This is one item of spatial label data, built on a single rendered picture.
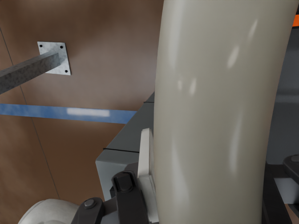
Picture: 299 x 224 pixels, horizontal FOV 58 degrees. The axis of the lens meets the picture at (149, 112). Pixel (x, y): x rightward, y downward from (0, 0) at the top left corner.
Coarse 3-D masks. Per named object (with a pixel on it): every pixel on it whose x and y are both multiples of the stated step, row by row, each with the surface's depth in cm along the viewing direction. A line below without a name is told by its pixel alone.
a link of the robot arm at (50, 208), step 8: (48, 200) 65; (56, 200) 65; (64, 200) 67; (32, 208) 62; (40, 208) 61; (48, 208) 61; (56, 208) 62; (64, 208) 62; (72, 208) 63; (24, 216) 61; (32, 216) 60; (40, 216) 59; (48, 216) 60; (56, 216) 60; (64, 216) 61; (72, 216) 61
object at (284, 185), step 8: (272, 168) 13; (280, 168) 13; (280, 176) 12; (288, 176) 12; (280, 184) 12; (288, 184) 12; (296, 184) 12; (280, 192) 13; (288, 192) 12; (296, 192) 12; (288, 200) 13; (296, 200) 12
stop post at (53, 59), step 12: (48, 48) 163; (60, 48) 160; (36, 60) 148; (48, 60) 155; (60, 60) 164; (0, 72) 132; (12, 72) 133; (24, 72) 140; (36, 72) 148; (48, 72) 172; (60, 72) 168; (0, 84) 127; (12, 84) 134
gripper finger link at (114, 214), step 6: (138, 162) 17; (126, 168) 17; (132, 168) 17; (138, 186) 15; (114, 198) 14; (108, 204) 14; (114, 204) 14; (144, 204) 14; (108, 210) 13; (114, 210) 13; (108, 216) 13; (114, 216) 13; (102, 222) 13; (108, 222) 13; (114, 222) 13
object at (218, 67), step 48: (192, 0) 5; (240, 0) 5; (288, 0) 5; (192, 48) 6; (240, 48) 5; (192, 96) 6; (240, 96) 6; (192, 144) 6; (240, 144) 6; (192, 192) 6; (240, 192) 6
